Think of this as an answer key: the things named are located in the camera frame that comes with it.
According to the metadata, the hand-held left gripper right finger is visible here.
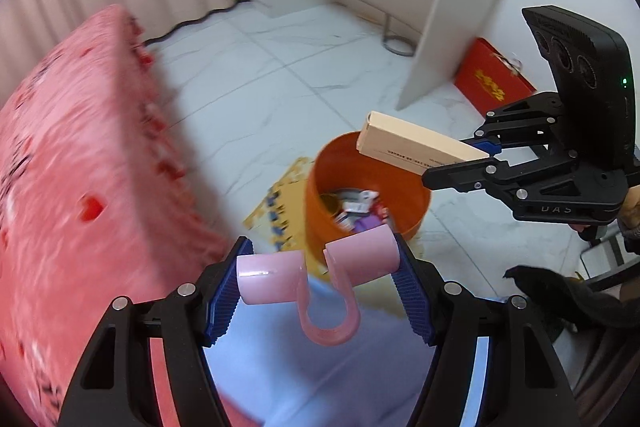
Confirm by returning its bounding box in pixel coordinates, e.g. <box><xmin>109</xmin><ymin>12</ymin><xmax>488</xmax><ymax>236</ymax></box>
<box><xmin>392</xmin><ymin>232</ymin><xmax>586</xmax><ymax>427</ymax></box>

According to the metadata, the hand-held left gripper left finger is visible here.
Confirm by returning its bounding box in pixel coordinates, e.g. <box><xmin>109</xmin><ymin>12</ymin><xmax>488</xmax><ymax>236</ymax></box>
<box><xmin>57</xmin><ymin>236</ymin><xmax>255</xmax><ymax>427</ymax></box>

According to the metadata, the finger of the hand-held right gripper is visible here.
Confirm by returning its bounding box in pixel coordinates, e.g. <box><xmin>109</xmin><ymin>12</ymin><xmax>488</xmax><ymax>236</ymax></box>
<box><xmin>421</xmin><ymin>152</ymin><xmax>583</xmax><ymax>201</ymax></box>
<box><xmin>462</xmin><ymin>92</ymin><xmax>566</xmax><ymax>156</ymax></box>

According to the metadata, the pink plastic u-shaped clip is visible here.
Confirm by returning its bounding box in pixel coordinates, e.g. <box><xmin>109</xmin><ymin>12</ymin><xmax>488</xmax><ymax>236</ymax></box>
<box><xmin>236</xmin><ymin>227</ymin><xmax>401</xmax><ymax>348</ymax></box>

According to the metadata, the beige cardboard box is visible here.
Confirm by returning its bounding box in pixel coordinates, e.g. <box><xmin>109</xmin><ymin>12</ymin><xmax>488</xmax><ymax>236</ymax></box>
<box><xmin>356</xmin><ymin>111</ymin><xmax>492</xmax><ymax>175</ymax></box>

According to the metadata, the purple ribbed silicone cup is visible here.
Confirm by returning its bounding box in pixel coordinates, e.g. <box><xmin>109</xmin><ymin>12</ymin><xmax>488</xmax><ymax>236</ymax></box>
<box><xmin>350</xmin><ymin>213</ymin><xmax>388</xmax><ymax>234</ymax></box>

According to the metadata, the orange plastic bin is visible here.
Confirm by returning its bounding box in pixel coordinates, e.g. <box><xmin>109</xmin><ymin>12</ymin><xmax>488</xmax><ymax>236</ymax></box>
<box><xmin>305</xmin><ymin>132</ymin><xmax>432</xmax><ymax>280</ymax></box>

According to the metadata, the person's right hand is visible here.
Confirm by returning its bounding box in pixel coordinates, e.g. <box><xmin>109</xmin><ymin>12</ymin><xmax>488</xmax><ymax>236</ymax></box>
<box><xmin>617</xmin><ymin>186</ymin><xmax>640</xmax><ymax>255</ymax></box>

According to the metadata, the red box on floor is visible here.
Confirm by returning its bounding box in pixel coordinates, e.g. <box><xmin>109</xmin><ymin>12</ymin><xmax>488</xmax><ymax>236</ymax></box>
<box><xmin>454</xmin><ymin>38</ymin><xmax>538</xmax><ymax>118</ymax></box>

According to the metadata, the white red packet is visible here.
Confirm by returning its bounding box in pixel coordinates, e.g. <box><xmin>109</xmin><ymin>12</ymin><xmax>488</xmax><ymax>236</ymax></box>
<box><xmin>342</xmin><ymin>189</ymin><xmax>386</xmax><ymax>218</ymax></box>

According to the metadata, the yellow foam puzzle mat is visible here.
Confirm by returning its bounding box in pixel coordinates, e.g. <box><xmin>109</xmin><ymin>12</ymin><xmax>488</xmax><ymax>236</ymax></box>
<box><xmin>243</xmin><ymin>157</ymin><xmax>326</xmax><ymax>278</ymax></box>

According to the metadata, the white desk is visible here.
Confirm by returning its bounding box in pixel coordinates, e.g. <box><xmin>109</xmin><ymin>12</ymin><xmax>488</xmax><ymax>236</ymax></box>
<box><xmin>265</xmin><ymin>0</ymin><xmax>516</xmax><ymax>110</ymax></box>

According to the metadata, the dark cloth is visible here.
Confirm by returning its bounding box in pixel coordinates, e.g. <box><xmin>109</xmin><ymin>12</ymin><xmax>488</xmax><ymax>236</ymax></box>
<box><xmin>502</xmin><ymin>264</ymin><xmax>640</xmax><ymax>413</ymax></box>

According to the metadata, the pink red printed blanket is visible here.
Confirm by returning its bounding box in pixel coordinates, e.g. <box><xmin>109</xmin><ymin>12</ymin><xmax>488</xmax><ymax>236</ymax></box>
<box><xmin>0</xmin><ymin>3</ymin><xmax>236</xmax><ymax>427</ymax></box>

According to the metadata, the grey cable loop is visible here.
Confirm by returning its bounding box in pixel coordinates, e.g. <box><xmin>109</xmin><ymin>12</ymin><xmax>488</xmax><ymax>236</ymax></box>
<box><xmin>382</xmin><ymin>14</ymin><xmax>416</xmax><ymax>56</ymax></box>

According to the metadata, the grey metal frame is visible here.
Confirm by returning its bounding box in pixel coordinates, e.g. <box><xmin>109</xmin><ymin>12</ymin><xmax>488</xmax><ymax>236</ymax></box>
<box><xmin>580</xmin><ymin>227</ymin><xmax>626</xmax><ymax>280</ymax></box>

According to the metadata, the black floor cable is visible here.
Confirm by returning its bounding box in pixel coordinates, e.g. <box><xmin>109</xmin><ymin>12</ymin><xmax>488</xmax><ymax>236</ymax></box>
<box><xmin>142</xmin><ymin>0</ymin><xmax>253</xmax><ymax>48</ymax></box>

